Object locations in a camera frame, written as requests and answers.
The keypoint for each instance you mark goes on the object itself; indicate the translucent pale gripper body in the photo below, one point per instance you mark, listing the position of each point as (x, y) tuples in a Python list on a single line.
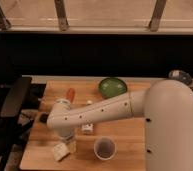
[(71, 146)]

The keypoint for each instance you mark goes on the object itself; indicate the white sponge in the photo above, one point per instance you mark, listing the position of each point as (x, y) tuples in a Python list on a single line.
[(60, 151)]

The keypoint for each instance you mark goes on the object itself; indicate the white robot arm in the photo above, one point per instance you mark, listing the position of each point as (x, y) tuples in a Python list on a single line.
[(167, 109)]

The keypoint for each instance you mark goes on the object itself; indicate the green ceramic bowl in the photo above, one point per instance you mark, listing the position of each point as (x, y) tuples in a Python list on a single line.
[(111, 86)]

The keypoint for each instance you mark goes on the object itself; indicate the dark blue bowl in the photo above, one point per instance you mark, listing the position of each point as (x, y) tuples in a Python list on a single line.
[(181, 76)]

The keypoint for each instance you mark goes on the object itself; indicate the white tube bottle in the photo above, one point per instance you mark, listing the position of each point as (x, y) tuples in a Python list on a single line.
[(88, 128)]

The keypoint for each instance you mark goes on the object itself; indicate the orange carrot toy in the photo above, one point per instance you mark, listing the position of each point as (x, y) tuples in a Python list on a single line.
[(70, 94)]

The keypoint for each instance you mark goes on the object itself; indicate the black office chair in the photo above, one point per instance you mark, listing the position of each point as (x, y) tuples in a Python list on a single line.
[(10, 129)]

